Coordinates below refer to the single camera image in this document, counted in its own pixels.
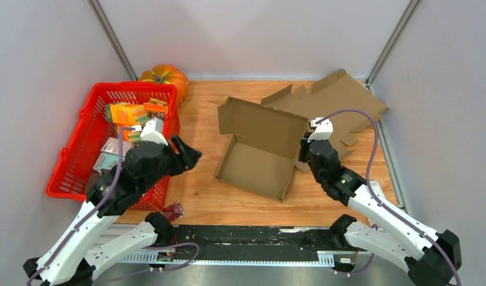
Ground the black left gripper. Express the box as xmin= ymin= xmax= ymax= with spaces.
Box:
xmin=143 ymin=133 xmax=205 ymax=192

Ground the brown cardboard box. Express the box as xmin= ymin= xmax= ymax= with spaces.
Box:
xmin=215 ymin=97 xmax=308 ymax=202

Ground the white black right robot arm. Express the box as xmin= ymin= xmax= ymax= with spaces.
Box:
xmin=299 ymin=132 xmax=462 ymax=285

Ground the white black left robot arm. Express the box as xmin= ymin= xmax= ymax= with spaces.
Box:
xmin=23 ymin=135 xmax=203 ymax=285

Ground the orange snack box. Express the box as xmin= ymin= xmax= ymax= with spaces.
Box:
xmin=143 ymin=98 xmax=169 ymax=120

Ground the teal cookie box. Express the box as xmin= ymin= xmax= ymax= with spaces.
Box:
xmin=93 ymin=153 xmax=119 ymax=173

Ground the dark red snack packet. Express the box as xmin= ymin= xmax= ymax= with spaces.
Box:
xmin=162 ymin=201 xmax=185 ymax=222

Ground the white blue pouch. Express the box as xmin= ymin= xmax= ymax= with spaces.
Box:
xmin=367 ymin=180 xmax=385 ymax=198

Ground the flat brown cardboard sheet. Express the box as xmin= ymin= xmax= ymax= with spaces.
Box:
xmin=261 ymin=69 xmax=388 ymax=160

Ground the orange sponge pack lower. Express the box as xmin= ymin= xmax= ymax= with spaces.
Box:
xmin=115 ymin=124 xmax=142 ymax=142

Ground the orange sponge pack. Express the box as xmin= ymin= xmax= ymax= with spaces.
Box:
xmin=105 ymin=102 xmax=149 ymax=126
xmin=115 ymin=124 xmax=142 ymax=142

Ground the orange sponge pack upper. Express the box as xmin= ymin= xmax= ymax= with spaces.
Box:
xmin=105 ymin=102 xmax=149 ymax=126

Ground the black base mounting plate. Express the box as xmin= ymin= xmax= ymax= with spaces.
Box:
xmin=158 ymin=225 xmax=356 ymax=262

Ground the orange pumpkin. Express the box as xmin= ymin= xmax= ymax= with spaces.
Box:
xmin=138 ymin=64 xmax=189 ymax=107

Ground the red plastic shopping basket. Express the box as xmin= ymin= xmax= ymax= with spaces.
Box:
xmin=45 ymin=82 xmax=180 ymax=202

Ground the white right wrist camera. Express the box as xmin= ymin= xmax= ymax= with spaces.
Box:
xmin=307 ymin=117 xmax=334 ymax=142

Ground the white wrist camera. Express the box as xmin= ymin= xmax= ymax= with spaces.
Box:
xmin=131 ymin=117 xmax=169 ymax=145
xmin=307 ymin=117 xmax=334 ymax=142

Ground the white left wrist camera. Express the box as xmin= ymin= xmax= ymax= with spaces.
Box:
xmin=131 ymin=117 xmax=169 ymax=145

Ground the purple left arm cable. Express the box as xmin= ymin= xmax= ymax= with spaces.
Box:
xmin=26 ymin=126 xmax=200 ymax=286

